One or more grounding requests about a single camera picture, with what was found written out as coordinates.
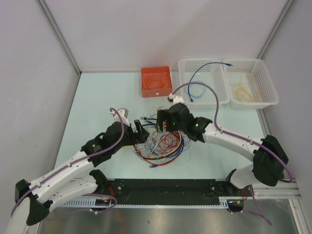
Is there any white plastic basket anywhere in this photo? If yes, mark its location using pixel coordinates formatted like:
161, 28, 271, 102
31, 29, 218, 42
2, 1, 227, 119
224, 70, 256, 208
223, 58, 279, 109
178, 58, 230, 108

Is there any thin orange wire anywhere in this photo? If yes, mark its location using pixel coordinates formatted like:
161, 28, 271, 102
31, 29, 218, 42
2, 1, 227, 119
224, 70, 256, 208
143, 77, 164, 91

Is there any orange square box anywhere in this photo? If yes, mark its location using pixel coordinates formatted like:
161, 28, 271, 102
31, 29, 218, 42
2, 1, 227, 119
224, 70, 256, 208
141, 66, 173, 98

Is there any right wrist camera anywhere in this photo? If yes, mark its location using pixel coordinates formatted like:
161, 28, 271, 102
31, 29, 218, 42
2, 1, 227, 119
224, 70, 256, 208
168, 93, 185, 105

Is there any thick yellow cable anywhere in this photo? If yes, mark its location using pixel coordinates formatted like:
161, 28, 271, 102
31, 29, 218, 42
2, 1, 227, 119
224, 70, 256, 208
146, 131, 182, 157

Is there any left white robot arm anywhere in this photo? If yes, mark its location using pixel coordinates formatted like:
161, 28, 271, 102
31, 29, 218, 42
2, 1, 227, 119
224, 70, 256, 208
12, 118, 149, 226

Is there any white slotted cable duct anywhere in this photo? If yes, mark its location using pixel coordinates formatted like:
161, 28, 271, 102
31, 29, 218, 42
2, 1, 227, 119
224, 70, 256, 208
59, 198, 229, 209

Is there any right white plastic basket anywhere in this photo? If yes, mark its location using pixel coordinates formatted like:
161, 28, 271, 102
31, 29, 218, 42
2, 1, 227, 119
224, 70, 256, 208
223, 58, 279, 109

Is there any thin tan wire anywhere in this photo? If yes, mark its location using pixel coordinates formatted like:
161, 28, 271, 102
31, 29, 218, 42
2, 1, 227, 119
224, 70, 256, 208
229, 73, 265, 102

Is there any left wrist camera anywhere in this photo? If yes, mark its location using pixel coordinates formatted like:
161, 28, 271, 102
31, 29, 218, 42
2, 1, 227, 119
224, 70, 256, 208
110, 108, 130, 126

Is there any left white plastic basket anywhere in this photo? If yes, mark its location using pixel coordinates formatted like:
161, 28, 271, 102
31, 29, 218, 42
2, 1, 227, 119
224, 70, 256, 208
178, 58, 230, 108

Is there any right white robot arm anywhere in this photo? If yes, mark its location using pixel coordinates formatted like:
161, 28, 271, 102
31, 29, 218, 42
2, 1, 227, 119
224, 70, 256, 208
156, 103, 289, 195

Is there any thin white wire bundle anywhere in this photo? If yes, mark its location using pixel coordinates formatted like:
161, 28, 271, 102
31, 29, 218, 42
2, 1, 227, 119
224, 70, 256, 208
134, 131, 166, 156

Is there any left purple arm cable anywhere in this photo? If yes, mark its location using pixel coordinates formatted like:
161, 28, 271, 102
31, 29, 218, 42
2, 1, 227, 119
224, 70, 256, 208
11, 107, 125, 217

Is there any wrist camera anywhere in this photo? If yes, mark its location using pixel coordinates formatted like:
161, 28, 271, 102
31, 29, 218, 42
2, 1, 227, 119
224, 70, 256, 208
168, 93, 185, 105
110, 108, 130, 126

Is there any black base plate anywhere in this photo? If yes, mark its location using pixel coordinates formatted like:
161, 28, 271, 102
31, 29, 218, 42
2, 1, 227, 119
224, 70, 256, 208
89, 170, 243, 206

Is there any thick blue ethernet cable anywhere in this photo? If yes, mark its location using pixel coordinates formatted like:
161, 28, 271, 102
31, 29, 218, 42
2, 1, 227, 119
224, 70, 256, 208
184, 62, 234, 102

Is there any thick red cable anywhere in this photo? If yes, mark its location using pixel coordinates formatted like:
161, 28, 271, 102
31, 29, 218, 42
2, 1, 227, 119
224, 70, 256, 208
137, 121, 183, 167

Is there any thick black cable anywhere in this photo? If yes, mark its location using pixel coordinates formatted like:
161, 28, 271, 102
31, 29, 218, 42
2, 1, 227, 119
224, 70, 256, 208
136, 116, 182, 160

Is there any aluminium frame rail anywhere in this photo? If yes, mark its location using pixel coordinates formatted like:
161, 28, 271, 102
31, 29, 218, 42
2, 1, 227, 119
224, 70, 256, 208
253, 180, 301, 199

